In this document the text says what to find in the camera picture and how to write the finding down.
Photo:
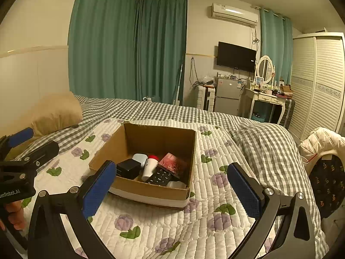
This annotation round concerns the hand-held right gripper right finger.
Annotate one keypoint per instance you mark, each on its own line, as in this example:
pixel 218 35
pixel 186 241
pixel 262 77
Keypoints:
pixel 244 194

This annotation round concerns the white dressing table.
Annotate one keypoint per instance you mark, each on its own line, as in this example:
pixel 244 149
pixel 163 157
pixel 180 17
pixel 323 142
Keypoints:
pixel 265 97

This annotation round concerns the black rectangular box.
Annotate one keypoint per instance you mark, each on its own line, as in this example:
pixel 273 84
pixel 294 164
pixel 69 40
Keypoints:
pixel 128 168

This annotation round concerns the black remote control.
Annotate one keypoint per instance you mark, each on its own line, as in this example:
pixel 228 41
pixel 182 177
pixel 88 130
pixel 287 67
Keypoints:
pixel 161 178

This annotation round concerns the white plug charger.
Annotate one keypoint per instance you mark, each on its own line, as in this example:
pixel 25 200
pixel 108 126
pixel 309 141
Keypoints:
pixel 140 157

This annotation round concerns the dark patterned chair cloth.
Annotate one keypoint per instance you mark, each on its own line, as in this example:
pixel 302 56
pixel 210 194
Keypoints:
pixel 328 186

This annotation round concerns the dark suitcase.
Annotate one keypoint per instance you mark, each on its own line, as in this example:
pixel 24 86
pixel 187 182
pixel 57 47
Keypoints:
pixel 288 113

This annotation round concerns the white puffer jacket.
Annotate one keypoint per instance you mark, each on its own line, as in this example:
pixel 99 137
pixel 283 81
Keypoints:
pixel 323 143

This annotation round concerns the white pole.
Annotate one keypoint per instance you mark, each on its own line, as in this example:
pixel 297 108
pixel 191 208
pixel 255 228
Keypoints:
pixel 180 83

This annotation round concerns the small picture frame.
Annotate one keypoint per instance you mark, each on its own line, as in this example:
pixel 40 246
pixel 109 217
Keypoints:
pixel 259 81

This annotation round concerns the clear plastic bag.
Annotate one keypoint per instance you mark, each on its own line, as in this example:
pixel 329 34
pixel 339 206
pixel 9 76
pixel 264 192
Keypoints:
pixel 207 80

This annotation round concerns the green curtain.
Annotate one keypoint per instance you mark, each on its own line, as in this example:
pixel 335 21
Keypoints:
pixel 276 48
pixel 102 40
pixel 161 48

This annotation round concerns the white suitcase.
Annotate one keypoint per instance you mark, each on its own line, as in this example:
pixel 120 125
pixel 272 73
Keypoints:
pixel 204 98

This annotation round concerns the white floral quilt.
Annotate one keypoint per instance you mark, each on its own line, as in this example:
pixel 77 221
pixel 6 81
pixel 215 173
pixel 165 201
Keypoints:
pixel 161 226

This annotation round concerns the white air conditioner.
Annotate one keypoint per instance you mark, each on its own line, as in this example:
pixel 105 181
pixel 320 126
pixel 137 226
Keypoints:
pixel 234 14

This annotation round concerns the white bottle with red cap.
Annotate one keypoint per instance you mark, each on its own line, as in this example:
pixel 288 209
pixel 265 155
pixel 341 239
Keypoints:
pixel 149 170

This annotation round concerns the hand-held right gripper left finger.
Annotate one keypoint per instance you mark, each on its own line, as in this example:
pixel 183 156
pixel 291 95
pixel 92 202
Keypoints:
pixel 99 191

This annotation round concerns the small brown cardboard box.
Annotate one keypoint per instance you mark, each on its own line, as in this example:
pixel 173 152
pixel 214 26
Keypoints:
pixel 285 88

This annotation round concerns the tan pillow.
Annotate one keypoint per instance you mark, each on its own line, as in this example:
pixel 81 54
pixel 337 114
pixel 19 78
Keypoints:
pixel 56 113

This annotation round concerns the person's left hand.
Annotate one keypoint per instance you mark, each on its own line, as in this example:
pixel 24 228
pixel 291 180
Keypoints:
pixel 16 217

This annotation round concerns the white power bank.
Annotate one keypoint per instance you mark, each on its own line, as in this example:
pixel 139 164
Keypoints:
pixel 176 184

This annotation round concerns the rectangular card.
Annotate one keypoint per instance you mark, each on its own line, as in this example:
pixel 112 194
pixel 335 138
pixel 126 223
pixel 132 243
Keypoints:
pixel 172 163

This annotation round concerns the oval white vanity mirror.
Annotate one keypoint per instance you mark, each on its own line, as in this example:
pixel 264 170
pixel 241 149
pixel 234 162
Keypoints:
pixel 264 68

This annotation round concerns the grey checkered duvet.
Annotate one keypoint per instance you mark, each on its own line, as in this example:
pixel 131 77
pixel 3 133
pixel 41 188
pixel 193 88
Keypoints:
pixel 161 110

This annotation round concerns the silver small fridge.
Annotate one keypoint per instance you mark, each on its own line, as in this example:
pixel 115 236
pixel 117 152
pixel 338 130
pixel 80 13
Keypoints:
pixel 227 94

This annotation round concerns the white louvred wardrobe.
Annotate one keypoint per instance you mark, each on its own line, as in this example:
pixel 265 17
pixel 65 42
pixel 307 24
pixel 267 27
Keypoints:
pixel 318 86

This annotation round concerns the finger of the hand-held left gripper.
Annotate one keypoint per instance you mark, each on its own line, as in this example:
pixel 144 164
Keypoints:
pixel 43 152
pixel 20 137

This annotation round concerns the black wall television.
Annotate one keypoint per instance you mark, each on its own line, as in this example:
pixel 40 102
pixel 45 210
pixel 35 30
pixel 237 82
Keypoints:
pixel 235 56

